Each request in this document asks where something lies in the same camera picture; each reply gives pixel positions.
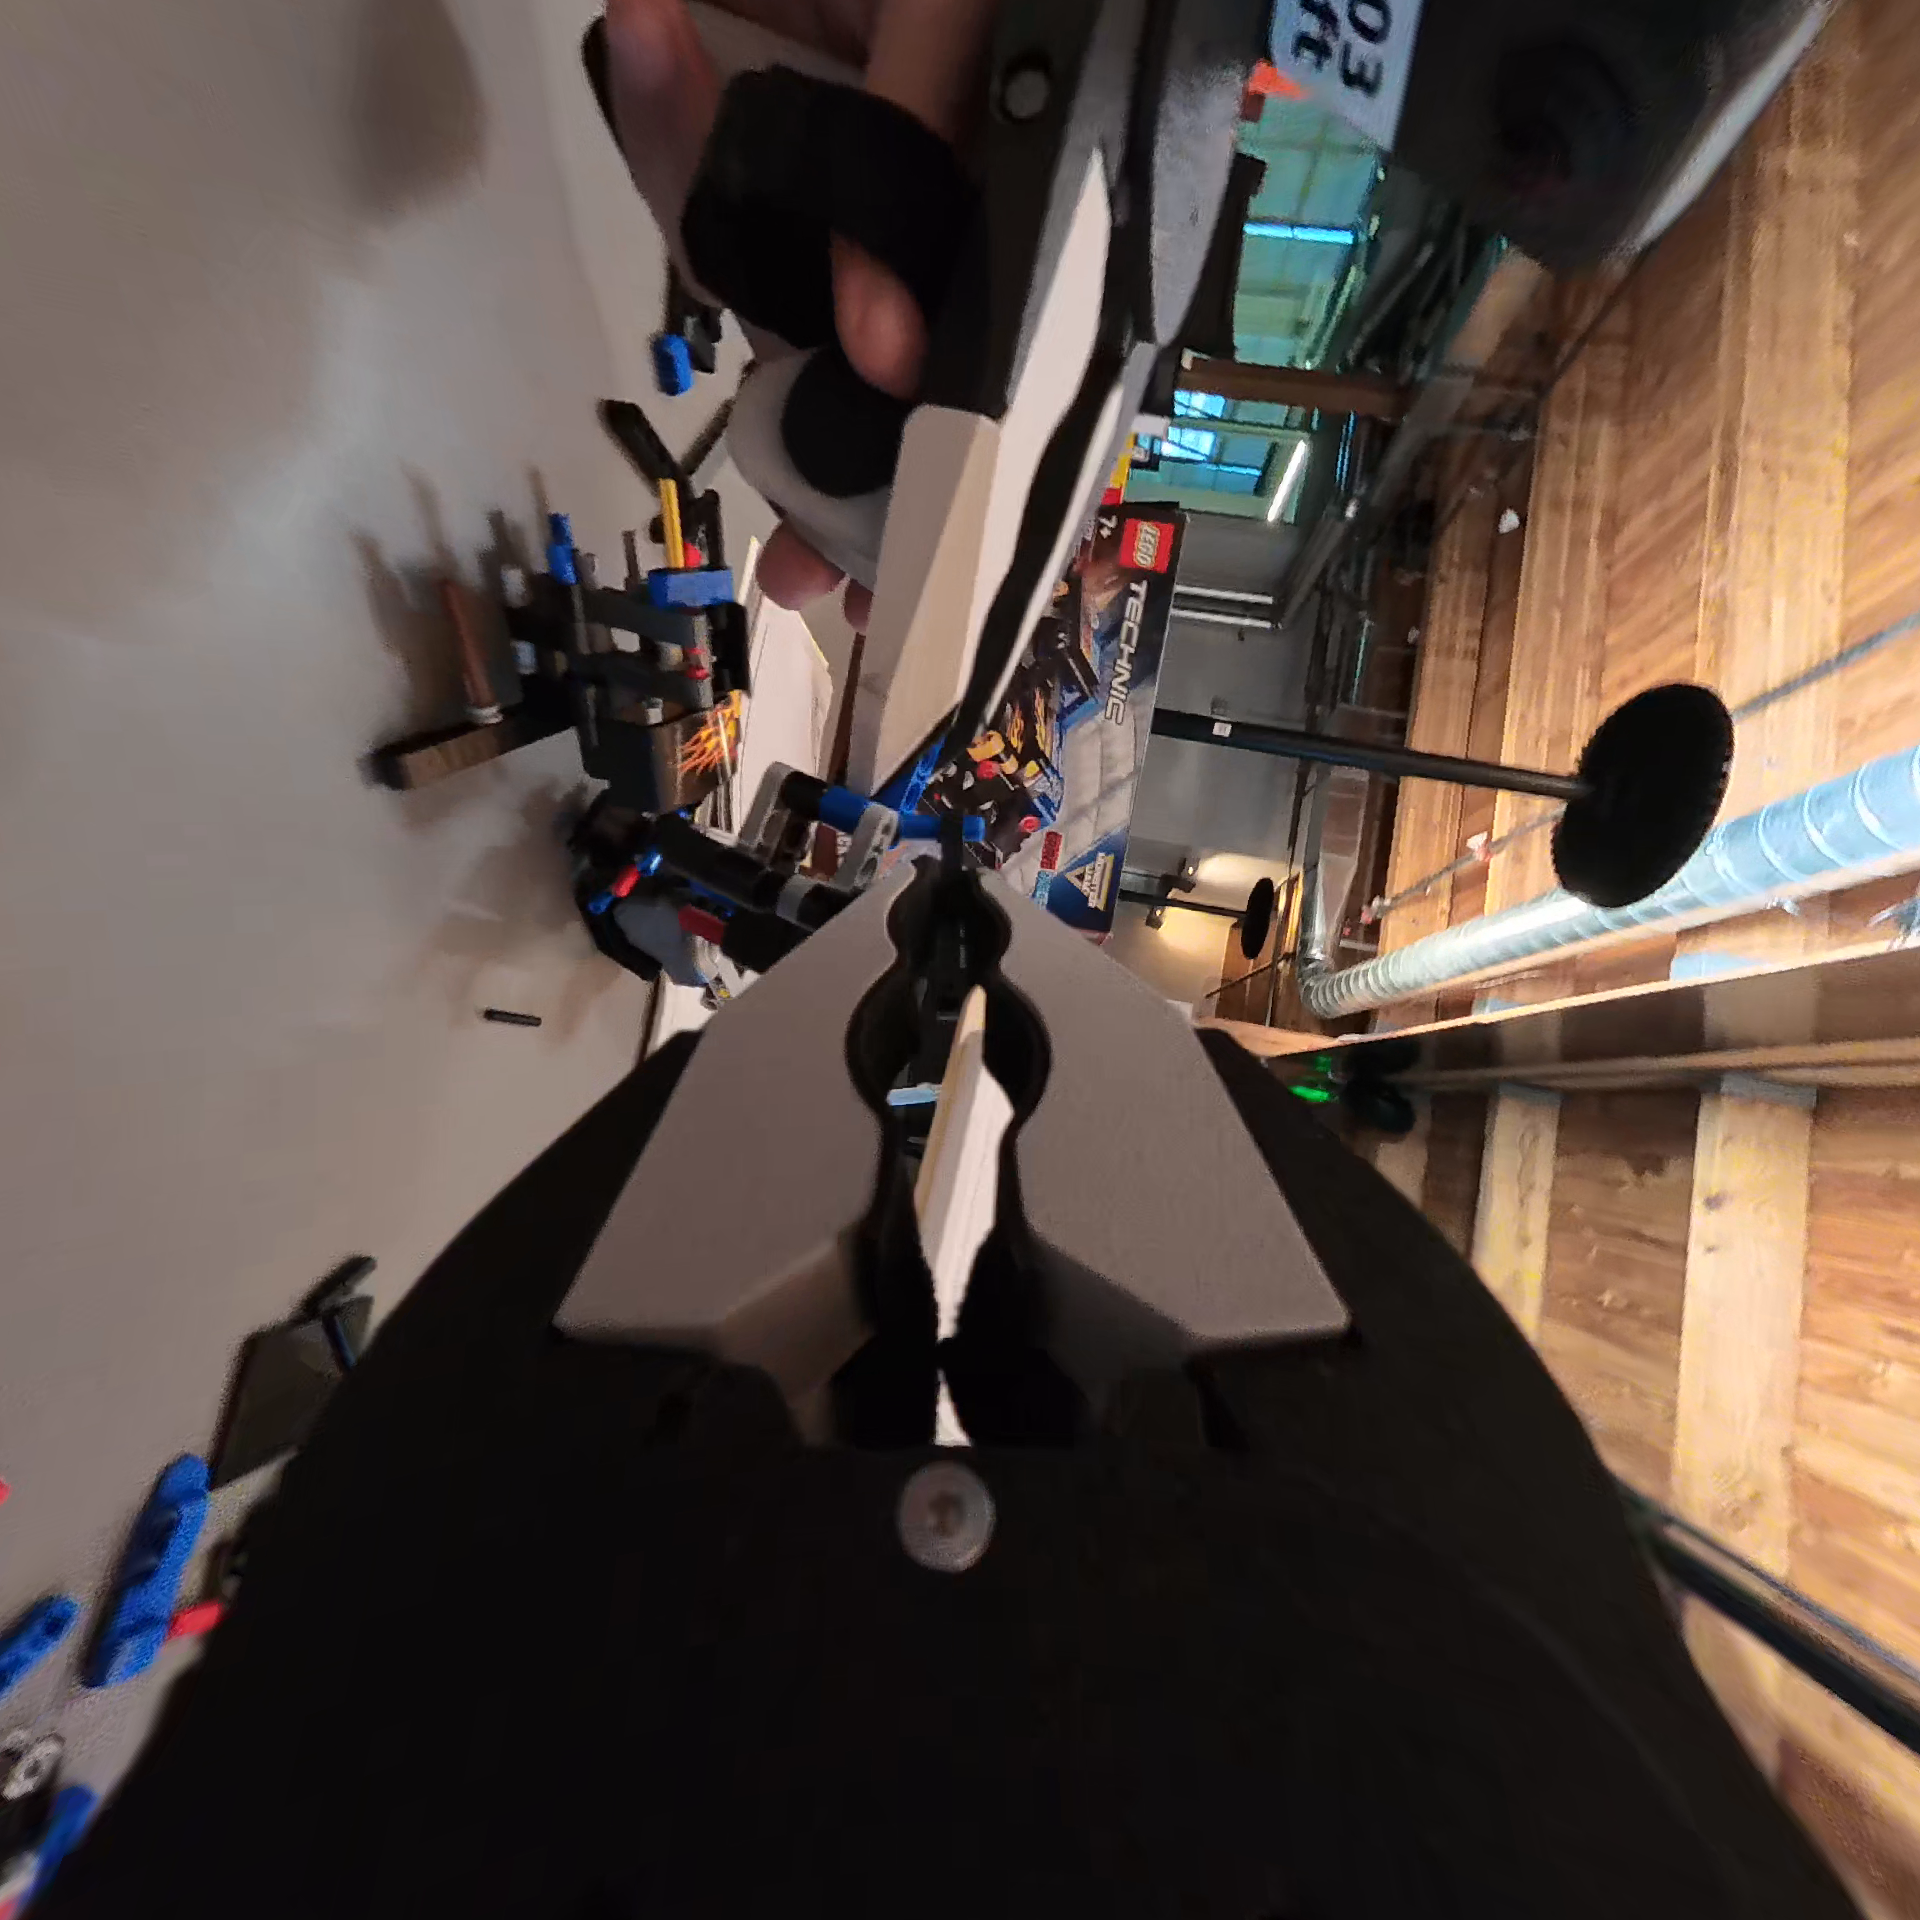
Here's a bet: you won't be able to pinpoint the grey blue lego sub-assembly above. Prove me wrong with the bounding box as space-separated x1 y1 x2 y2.
570 761 994 995

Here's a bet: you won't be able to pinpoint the black lego axle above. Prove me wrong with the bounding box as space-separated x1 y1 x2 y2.
923 808 984 1083

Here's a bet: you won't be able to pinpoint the flat black lego panel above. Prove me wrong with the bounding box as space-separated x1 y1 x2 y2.
207 1256 380 1490

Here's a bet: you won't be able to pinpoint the lego set box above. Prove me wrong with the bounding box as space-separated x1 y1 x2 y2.
900 503 1191 949

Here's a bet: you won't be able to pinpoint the lego pieces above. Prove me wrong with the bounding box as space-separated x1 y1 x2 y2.
0 1452 220 1879

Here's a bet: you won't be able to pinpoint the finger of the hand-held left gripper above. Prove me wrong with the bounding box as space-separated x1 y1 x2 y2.
867 152 1127 794
1033 341 1169 677

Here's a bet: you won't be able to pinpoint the silver air duct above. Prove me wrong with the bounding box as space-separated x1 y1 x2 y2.
1296 745 1920 1026

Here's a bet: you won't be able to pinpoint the black lego beam frame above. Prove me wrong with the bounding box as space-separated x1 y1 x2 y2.
601 398 699 490

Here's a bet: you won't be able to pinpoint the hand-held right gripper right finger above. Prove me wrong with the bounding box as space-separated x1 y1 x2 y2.
943 872 1351 1449

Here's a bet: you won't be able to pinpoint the black pipe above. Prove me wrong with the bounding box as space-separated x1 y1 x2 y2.
1626 1499 1920 1728

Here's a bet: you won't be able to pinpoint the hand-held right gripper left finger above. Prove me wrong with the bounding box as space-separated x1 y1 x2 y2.
553 863 943 1449

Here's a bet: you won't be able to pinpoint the person's left hand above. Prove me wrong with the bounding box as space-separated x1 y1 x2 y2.
593 0 1000 636

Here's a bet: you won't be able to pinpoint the lego instruction booklet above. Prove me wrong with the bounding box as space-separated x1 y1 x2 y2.
646 592 875 1059

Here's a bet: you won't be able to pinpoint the black device with green light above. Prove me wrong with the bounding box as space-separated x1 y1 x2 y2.
1267 1034 1422 1142

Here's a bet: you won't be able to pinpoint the lego chassis with flame sticker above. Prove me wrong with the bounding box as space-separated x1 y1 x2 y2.
364 503 754 805

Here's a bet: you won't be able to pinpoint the black disc on pole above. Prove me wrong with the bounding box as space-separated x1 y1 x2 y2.
1143 872 1281 966
1154 682 1738 913

